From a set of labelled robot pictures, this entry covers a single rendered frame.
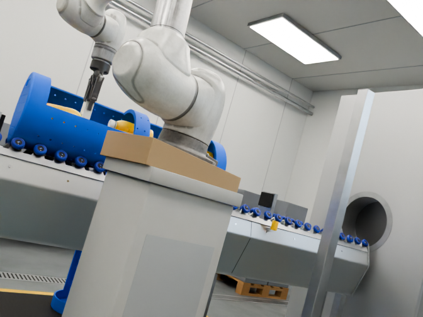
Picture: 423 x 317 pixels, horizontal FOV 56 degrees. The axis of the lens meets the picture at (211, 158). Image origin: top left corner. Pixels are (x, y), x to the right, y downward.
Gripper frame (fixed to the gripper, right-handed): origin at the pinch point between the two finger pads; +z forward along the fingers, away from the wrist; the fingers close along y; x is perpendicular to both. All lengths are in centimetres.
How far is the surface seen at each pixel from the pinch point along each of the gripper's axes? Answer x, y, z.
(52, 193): 4.6, -8.1, 33.0
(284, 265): -120, -5, 43
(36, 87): 20.2, -6.5, -1.2
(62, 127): 8.4, -8.2, 9.4
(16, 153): 19.5, -5.4, 22.4
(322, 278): -120, -30, 42
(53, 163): 6.8, -5.5, 22.7
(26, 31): 8, 340, -105
